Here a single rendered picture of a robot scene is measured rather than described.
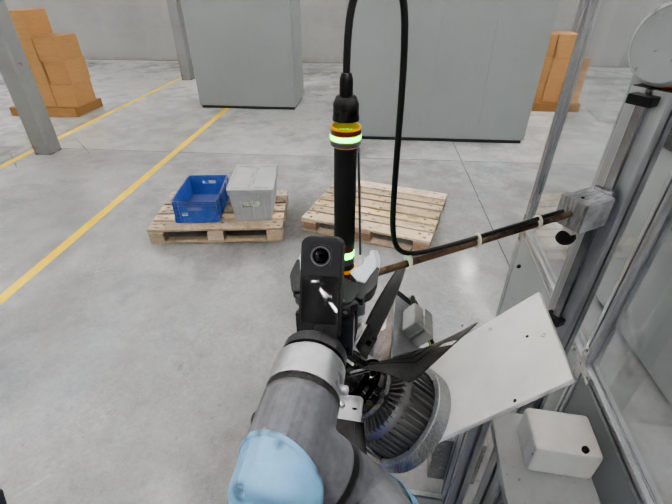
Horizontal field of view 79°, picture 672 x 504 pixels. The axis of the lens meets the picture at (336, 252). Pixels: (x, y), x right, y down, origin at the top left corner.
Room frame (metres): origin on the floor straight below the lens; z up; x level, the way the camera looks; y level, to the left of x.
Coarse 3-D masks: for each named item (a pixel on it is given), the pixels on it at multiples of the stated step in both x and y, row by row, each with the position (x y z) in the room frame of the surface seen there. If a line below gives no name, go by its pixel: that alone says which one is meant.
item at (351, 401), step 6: (342, 396) 0.59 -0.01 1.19; (348, 396) 0.59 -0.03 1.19; (354, 396) 0.59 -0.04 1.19; (348, 402) 0.57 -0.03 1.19; (354, 402) 0.57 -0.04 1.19; (360, 402) 0.57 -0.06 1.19; (348, 408) 0.56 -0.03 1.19; (360, 408) 0.56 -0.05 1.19; (342, 414) 0.55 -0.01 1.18; (348, 414) 0.55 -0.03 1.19; (354, 414) 0.55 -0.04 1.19; (360, 414) 0.54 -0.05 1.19; (354, 420) 0.53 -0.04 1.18; (360, 420) 0.53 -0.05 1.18
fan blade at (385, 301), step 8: (400, 272) 0.87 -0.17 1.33; (392, 280) 0.81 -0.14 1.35; (400, 280) 0.91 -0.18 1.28; (384, 288) 0.78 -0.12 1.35; (392, 288) 0.84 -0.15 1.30; (384, 296) 0.80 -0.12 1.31; (392, 296) 0.86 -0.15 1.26; (376, 304) 0.76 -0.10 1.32; (384, 304) 0.81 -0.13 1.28; (392, 304) 0.87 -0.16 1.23; (376, 312) 0.77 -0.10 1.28; (384, 312) 0.81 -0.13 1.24; (368, 320) 0.74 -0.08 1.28; (376, 320) 0.78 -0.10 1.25; (384, 320) 0.81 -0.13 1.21; (376, 328) 0.77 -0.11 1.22
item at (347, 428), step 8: (336, 424) 0.52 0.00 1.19; (344, 424) 0.52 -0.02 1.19; (352, 424) 0.52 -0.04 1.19; (360, 424) 0.52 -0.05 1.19; (344, 432) 0.50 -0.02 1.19; (352, 432) 0.50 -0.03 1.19; (360, 432) 0.50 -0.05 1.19; (352, 440) 0.48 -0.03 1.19; (360, 440) 0.48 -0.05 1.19; (360, 448) 0.47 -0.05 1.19
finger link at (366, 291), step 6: (378, 270) 0.43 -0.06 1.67; (372, 276) 0.42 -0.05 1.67; (360, 282) 0.40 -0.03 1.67; (366, 282) 0.40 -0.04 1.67; (372, 282) 0.40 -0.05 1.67; (360, 288) 0.39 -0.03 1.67; (366, 288) 0.39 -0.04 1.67; (372, 288) 0.39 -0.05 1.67; (360, 294) 0.38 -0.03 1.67; (366, 294) 0.38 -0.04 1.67; (372, 294) 0.39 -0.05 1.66; (360, 300) 0.37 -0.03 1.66; (366, 300) 0.38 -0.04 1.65
